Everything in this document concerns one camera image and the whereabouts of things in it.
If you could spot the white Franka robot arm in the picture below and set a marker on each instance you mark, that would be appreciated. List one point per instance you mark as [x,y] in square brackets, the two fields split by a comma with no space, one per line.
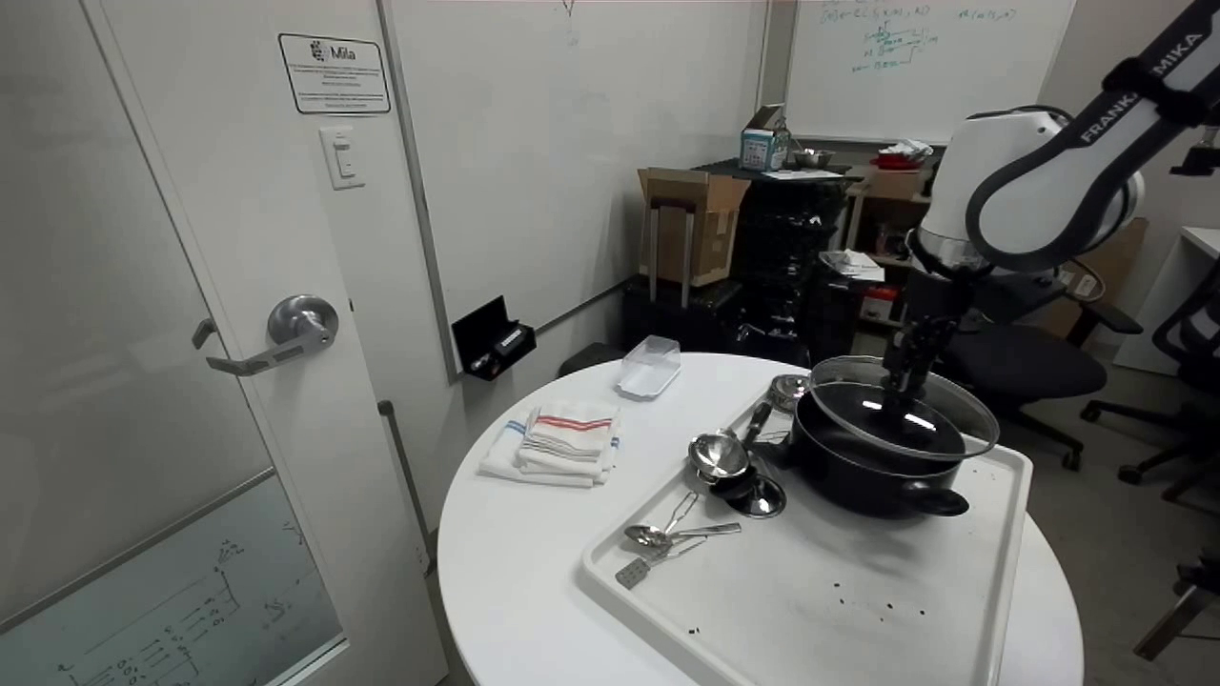
[1055,177]

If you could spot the white light switch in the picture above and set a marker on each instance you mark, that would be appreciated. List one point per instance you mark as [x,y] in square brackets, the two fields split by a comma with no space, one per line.
[342,158]

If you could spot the folded white towel red stripe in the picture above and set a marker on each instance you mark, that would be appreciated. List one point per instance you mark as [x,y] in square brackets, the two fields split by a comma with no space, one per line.
[560,443]

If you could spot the white door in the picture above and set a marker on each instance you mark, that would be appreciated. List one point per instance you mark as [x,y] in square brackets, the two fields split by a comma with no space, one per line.
[167,382]

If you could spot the small teal box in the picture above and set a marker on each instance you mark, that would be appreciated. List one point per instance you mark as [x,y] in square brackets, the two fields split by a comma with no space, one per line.
[764,149]

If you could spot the small steel measuring cup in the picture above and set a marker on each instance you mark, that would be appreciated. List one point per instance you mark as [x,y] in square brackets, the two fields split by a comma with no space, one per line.
[719,455]

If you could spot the steel measuring spoon set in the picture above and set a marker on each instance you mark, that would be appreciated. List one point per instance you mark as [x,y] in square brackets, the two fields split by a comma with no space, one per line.
[651,538]

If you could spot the black office chair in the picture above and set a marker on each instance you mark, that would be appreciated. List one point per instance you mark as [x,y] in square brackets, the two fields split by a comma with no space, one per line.
[1032,364]
[1189,369]

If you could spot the black marker holder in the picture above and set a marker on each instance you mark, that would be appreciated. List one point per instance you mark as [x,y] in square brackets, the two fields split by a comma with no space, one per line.
[495,340]

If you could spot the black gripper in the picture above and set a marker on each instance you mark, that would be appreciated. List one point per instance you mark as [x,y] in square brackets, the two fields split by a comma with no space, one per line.
[943,299]

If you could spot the large steel measuring cup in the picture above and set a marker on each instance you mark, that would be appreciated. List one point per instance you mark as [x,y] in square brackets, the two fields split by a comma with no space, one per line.
[787,386]

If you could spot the wall whiteboard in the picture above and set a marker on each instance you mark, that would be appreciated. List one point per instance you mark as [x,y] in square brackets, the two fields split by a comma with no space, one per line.
[929,64]

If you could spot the glass pot lid black knob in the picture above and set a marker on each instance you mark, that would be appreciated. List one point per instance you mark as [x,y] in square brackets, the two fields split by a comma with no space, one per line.
[842,374]

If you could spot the brown cardboard box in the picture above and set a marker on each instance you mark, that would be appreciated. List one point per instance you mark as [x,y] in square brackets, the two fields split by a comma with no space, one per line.
[691,224]

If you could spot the white printed door sign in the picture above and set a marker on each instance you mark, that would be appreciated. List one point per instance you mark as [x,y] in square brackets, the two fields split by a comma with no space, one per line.
[339,74]

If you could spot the white plastic tray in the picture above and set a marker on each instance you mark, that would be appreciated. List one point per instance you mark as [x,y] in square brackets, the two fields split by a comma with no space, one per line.
[825,596]

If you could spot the clear plastic container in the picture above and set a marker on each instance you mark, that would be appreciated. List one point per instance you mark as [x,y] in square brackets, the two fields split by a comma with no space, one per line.
[651,369]

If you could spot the dark measuring cup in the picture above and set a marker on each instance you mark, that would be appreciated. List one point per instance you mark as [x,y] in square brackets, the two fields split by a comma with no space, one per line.
[752,496]

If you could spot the black cabinet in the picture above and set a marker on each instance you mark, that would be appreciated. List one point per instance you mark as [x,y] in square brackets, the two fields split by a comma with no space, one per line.
[787,255]

